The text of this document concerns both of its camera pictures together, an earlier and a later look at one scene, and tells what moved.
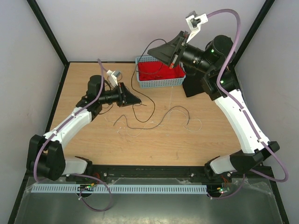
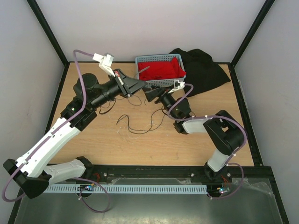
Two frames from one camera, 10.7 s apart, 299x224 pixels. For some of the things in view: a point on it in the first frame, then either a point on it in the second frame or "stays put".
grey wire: x=156 y=126 -> x=144 y=69
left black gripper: x=125 y=97 -> x=127 y=85
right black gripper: x=167 y=51 -> x=151 y=95
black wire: x=140 y=93 -> x=146 y=131
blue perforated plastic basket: x=156 y=82 stays put
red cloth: x=149 y=70 stays put
